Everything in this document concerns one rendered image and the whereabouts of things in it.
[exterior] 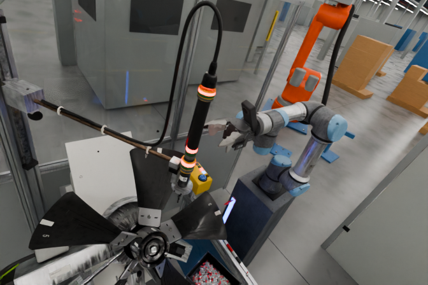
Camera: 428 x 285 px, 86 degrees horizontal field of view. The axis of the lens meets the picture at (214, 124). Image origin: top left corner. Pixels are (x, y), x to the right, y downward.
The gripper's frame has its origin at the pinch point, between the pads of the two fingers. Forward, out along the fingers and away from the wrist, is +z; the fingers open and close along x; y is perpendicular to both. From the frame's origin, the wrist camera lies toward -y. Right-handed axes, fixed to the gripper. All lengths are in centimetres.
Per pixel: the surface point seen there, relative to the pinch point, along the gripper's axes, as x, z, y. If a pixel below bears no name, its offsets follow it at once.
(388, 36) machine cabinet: 276, -1018, 51
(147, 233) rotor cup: -1.1, 19.6, 38.1
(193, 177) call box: 28, -21, 59
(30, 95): 46, 42, 6
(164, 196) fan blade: 6.1, 10.1, 32.0
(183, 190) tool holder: -3.0, 9.3, 18.4
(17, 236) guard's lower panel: 69, 68, 112
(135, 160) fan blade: 21.8, 15.4, 25.5
